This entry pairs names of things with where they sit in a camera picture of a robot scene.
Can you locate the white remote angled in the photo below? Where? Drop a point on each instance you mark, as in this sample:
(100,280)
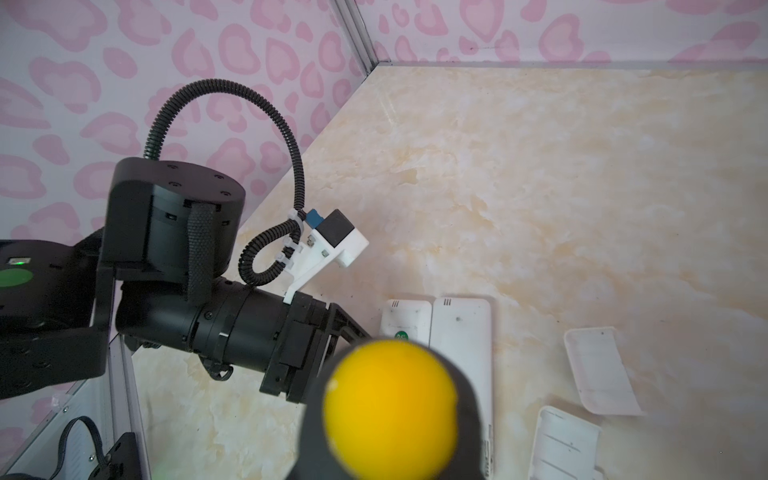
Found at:
(461,330)

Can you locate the small white battery cover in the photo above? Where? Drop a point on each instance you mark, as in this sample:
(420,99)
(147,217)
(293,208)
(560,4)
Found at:
(564,447)

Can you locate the white remote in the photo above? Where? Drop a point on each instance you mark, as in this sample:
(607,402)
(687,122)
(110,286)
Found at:
(408,320)

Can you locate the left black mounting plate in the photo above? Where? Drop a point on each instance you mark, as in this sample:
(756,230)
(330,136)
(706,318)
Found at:
(122,461)

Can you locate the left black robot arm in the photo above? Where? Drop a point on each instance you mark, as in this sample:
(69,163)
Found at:
(155,274)

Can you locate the black handled screwdriver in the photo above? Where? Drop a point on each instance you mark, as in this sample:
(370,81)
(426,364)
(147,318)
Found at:
(390,409)

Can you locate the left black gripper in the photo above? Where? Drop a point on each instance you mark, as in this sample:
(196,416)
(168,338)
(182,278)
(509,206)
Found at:
(306,340)

